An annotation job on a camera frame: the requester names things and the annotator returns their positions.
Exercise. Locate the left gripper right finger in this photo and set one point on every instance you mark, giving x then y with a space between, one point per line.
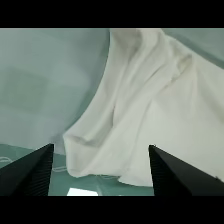
176 176

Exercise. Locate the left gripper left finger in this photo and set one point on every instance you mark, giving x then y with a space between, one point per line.
31 175

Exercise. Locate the white T-shirt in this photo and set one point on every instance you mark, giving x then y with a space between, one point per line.
160 110

